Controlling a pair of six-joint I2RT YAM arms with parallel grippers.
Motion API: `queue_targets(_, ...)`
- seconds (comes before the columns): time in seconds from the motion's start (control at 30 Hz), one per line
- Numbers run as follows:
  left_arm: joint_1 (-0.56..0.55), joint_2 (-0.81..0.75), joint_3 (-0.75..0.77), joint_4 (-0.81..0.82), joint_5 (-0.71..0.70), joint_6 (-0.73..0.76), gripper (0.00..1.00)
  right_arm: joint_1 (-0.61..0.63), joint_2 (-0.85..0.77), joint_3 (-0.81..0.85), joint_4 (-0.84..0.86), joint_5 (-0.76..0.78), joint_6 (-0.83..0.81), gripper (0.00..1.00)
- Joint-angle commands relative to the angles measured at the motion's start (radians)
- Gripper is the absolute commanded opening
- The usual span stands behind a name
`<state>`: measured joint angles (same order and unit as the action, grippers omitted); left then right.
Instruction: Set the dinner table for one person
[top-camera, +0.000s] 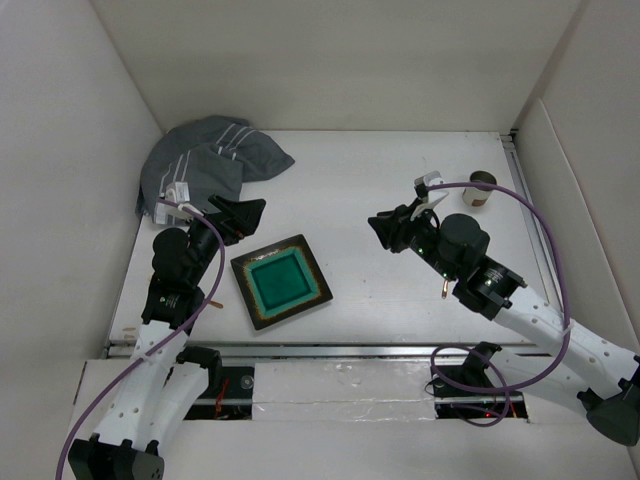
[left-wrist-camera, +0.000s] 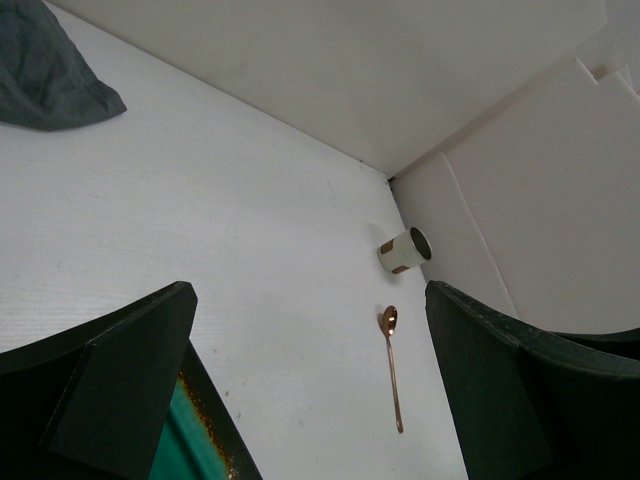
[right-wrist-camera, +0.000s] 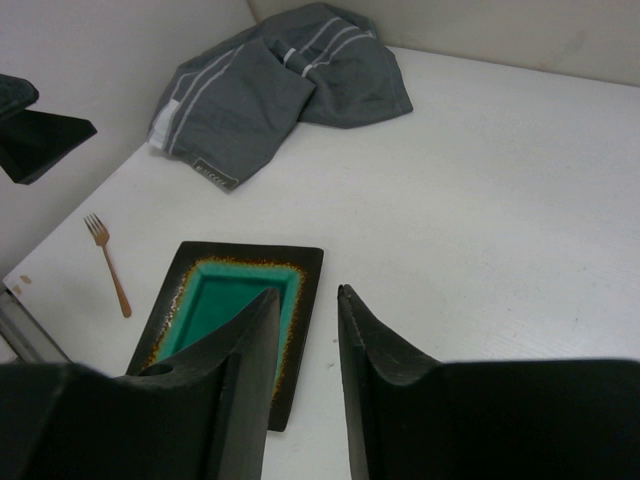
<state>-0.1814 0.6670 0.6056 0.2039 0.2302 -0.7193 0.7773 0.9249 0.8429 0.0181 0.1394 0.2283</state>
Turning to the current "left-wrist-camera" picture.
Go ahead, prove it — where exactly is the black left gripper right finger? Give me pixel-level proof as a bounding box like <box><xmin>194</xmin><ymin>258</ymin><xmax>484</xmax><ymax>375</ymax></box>
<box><xmin>425</xmin><ymin>281</ymin><xmax>639</xmax><ymax>479</ymax></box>

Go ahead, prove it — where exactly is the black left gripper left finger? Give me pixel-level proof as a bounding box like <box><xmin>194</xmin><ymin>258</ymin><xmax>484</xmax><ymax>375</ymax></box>
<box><xmin>0</xmin><ymin>281</ymin><xmax>263</xmax><ymax>480</ymax></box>

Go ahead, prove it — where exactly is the green square plate dark rim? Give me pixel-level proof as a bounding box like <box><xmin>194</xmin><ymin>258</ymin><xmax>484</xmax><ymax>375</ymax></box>
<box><xmin>158</xmin><ymin>367</ymin><xmax>236</xmax><ymax>480</ymax></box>

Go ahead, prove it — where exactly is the copper spoon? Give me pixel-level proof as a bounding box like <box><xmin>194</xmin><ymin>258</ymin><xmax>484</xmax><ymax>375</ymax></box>
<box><xmin>379</xmin><ymin>305</ymin><xmax>404</xmax><ymax>434</ymax></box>

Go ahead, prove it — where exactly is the white cup with copper bands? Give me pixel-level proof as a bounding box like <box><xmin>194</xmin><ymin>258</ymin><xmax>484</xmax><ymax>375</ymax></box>
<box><xmin>377</xmin><ymin>227</ymin><xmax>432</xmax><ymax>275</ymax></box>

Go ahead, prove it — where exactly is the grey striped placemat cloth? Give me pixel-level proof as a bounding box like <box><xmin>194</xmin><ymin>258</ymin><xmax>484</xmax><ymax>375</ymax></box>
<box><xmin>1</xmin><ymin>1</ymin><xmax>127</xmax><ymax>132</ymax></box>

